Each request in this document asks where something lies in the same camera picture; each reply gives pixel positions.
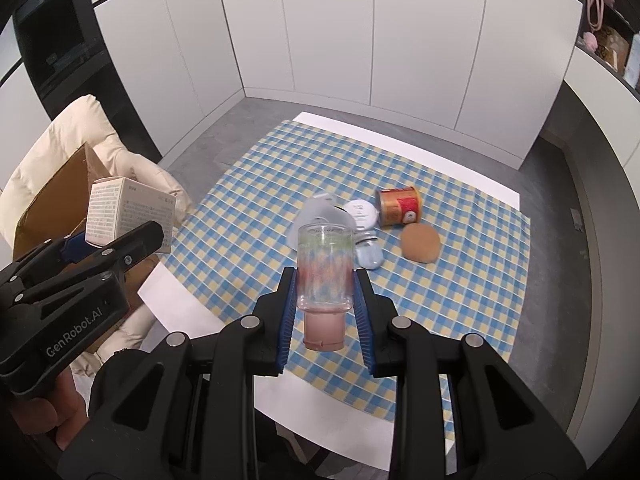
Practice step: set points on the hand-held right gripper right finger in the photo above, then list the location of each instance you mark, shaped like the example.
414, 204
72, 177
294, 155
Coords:
361, 320

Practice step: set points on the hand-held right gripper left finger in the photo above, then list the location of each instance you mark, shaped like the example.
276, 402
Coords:
286, 320

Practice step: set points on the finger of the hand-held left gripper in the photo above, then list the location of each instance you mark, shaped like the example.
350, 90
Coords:
140, 240
75, 247

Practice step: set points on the white carton box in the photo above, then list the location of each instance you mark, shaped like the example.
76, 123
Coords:
130, 205

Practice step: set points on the brown cardboard box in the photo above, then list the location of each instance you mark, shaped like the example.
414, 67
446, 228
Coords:
55, 195

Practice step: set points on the clear bottle with pink cap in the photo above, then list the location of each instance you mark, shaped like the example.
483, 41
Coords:
325, 270

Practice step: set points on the white round compact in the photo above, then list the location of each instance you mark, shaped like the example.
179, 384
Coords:
362, 212

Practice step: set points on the translucent square container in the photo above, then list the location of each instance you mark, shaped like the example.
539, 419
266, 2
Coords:
315, 210

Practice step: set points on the person's left hand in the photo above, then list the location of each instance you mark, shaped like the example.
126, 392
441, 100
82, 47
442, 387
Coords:
50, 410

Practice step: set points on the small clear oval case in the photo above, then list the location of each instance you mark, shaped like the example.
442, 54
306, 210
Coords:
370, 255

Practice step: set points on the cream padded armchair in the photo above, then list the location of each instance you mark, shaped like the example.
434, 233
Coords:
125, 165

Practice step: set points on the blue yellow checkered tablecloth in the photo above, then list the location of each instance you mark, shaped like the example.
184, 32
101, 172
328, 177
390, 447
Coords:
450, 300

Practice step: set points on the brown round puff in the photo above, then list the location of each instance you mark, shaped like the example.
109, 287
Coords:
420, 242

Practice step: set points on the red and gold can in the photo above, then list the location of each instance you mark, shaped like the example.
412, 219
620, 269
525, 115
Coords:
397, 205

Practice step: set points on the black glass cabinet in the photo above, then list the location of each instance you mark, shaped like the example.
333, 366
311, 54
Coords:
60, 35

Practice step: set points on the white wardrobe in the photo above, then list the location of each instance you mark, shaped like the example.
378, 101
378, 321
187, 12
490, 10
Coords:
350, 35

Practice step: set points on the white built-in counter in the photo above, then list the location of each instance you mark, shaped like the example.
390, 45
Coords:
600, 110

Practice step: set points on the small pink plush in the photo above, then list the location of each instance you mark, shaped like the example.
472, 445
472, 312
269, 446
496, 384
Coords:
590, 40

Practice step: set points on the beige box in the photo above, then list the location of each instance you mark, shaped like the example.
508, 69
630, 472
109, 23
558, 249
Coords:
612, 45

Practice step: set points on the wall socket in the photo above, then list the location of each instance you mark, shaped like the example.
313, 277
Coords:
576, 220

